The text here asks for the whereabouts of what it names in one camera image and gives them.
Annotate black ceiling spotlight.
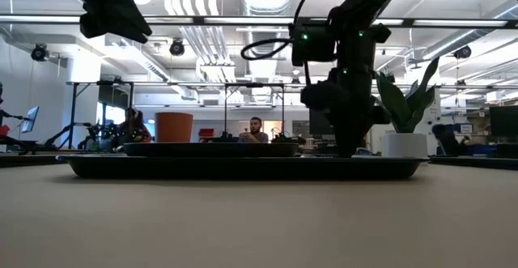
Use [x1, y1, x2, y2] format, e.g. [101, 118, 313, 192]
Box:
[168, 38, 186, 57]
[31, 43, 50, 62]
[452, 45, 473, 61]

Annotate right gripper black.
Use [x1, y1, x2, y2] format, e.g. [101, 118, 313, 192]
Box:
[301, 20, 393, 158]

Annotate person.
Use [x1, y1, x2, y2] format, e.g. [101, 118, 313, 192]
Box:
[238, 117, 270, 144]
[117, 106, 153, 144]
[431, 124, 461, 158]

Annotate black round plate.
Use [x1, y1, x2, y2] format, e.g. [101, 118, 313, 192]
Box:
[123, 142, 299, 159]

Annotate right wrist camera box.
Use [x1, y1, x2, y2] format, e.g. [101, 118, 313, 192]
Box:
[291, 19, 338, 66]

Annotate white LED light strip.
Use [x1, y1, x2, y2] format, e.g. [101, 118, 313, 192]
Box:
[0, 16, 509, 28]

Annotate green plant in white pot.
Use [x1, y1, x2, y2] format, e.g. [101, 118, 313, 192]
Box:
[372, 57, 441, 159]

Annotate blue storage bins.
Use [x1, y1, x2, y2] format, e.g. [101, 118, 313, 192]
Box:
[459, 121, 499, 158]

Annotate red plastic cup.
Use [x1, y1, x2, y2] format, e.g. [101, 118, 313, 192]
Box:
[155, 112, 194, 143]

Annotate background black rig frame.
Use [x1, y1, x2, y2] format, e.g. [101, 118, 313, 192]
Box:
[66, 80, 134, 150]

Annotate tilted monitor on arm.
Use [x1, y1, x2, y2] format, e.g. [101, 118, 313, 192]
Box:
[22, 105, 40, 134]

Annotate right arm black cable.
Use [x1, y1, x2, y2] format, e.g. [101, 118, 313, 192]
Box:
[240, 0, 327, 62]

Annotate black computer monitor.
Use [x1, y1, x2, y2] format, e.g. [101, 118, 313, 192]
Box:
[489, 105, 518, 138]
[309, 108, 337, 137]

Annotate dark green plastic tray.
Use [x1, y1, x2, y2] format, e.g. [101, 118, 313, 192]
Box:
[56, 154, 430, 181]

